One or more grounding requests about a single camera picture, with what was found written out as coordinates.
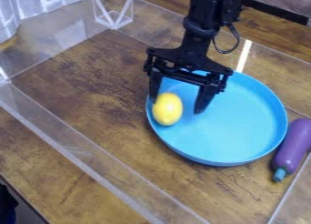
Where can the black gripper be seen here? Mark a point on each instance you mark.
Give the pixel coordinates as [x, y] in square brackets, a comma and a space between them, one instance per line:
[197, 70]

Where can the yellow lemon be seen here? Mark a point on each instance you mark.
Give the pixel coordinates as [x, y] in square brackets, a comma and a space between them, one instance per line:
[168, 109]

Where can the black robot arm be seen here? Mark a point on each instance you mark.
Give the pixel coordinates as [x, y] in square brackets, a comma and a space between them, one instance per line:
[208, 16]

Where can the blue round tray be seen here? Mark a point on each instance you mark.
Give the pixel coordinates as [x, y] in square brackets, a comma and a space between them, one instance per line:
[240, 129]

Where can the black bar on background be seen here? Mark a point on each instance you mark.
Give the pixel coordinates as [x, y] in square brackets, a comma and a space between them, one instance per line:
[297, 18]

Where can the purple toy eggplant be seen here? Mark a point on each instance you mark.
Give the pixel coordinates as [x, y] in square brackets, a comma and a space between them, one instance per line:
[294, 147]

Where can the white patterned curtain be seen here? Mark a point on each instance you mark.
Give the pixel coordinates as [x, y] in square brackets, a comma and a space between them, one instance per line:
[15, 10]

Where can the clear acrylic enclosure wall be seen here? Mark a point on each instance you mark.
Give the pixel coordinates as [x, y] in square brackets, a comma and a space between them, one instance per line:
[79, 151]

